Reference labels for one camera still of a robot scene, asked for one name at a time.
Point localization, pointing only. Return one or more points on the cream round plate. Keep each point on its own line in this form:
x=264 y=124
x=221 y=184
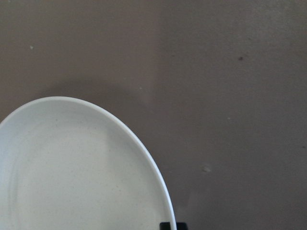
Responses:
x=67 y=164

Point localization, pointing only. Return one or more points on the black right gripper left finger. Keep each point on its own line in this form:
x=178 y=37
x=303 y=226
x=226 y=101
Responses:
x=164 y=226

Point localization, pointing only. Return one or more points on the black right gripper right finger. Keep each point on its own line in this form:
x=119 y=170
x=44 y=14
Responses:
x=181 y=226

